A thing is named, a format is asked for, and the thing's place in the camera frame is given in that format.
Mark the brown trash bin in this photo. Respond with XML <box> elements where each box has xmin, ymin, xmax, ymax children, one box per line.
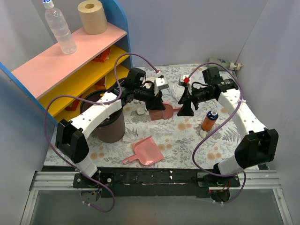
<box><xmin>80</xmin><ymin>90</ymin><xmax>125</xmax><ymax>143</ymax></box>

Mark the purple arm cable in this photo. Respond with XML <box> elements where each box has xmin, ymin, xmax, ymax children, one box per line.
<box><xmin>44</xmin><ymin>53</ymin><xmax>162</xmax><ymax>214</ymax></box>
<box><xmin>187</xmin><ymin>62</ymin><xmax>248</xmax><ymax>204</ymax></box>

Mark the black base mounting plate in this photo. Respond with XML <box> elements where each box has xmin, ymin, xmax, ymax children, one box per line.
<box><xmin>73</xmin><ymin>167</ymin><xmax>240</xmax><ymax>198</ymax></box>

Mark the brown paper roll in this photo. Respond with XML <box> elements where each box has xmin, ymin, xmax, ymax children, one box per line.
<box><xmin>78</xmin><ymin>0</ymin><xmax>108</xmax><ymax>35</ymax></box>

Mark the white paper scrap by bin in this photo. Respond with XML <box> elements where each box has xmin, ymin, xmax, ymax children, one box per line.
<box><xmin>122</xmin><ymin>133</ymin><xmax>135</xmax><ymax>143</ymax></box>

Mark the orange bottle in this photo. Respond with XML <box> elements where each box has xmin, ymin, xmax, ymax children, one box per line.
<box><xmin>201</xmin><ymin>110</ymin><xmax>218</xmax><ymax>131</ymax></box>

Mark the pink dustpan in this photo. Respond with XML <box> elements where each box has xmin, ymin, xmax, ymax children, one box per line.
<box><xmin>123</xmin><ymin>136</ymin><xmax>165</xmax><ymax>166</ymax></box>

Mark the red packet on lower shelf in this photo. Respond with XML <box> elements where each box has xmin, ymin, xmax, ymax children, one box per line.
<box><xmin>65</xmin><ymin>99</ymin><xmax>80</xmax><ymax>112</ymax></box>

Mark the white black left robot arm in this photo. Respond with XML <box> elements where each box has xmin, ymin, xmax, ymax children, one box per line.
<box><xmin>55</xmin><ymin>67</ymin><xmax>168</xmax><ymax>188</ymax></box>

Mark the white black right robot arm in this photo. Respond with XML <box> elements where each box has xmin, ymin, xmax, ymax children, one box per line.
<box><xmin>177</xmin><ymin>67</ymin><xmax>279</xmax><ymax>186</ymax></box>

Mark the floral table mat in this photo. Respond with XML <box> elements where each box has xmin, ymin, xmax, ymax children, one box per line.
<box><xmin>43</xmin><ymin>64</ymin><xmax>261</xmax><ymax>171</ymax></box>

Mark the small white paper scrap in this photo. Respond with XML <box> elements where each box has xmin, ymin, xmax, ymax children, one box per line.
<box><xmin>199</xmin><ymin>130</ymin><xmax>208</xmax><ymax>138</ymax></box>

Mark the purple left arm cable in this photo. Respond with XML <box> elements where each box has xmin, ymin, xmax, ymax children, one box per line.
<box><xmin>44</xmin><ymin>53</ymin><xmax>162</xmax><ymax>214</ymax></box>

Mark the crumpled white paper scrap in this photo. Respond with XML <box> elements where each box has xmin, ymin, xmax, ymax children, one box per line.
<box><xmin>168</xmin><ymin>84</ymin><xmax>185</xmax><ymax>101</ymax></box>

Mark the grey green lotion bottle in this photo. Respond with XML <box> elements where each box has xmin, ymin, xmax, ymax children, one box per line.
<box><xmin>207</xmin><ymin>57</ymin><xmax>242</xmax><ymax>71</ymax></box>

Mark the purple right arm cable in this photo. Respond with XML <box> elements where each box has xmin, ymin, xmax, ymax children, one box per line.
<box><xmin>187</xmin><ymin>62</ymin><xmax>248</xmax><ymax>204</ymax></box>

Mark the aluminium frame rail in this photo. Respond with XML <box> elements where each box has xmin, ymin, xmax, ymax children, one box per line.
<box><xmin>21</xmin><ymin>167</ymin><xmax>293</xmax><ymax>225</ymax></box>

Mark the pink hand brush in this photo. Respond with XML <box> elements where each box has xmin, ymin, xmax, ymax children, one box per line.
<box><xmin>148</xmin><ymin>102</ymin><xmax>181</xmax><ymax>121</ymax></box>

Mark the white paper scrap near bottle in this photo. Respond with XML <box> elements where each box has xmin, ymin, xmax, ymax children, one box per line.
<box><xmin>195</xmin><ymin>119</ymin><xmax>203</xmax><ymax>128</ymax></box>

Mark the colourful wooden shelf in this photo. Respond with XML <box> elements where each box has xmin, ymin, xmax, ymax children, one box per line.
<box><xmin>0</xmin><ymin>0</ymin><xmax>135</xmax><ymax>135</ymax></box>

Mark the orange snack packet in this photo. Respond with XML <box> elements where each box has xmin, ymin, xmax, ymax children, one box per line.
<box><xmin>92</xmin><ymin>47</ymin><xmax>111</xmax><ymax>63</ymax></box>

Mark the clear plastic water bottle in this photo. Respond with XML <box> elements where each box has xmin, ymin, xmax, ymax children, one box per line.
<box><xmin>43</xmin><ymin>0</ymin><xmax>77</xmax><ymax>54</ymax></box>

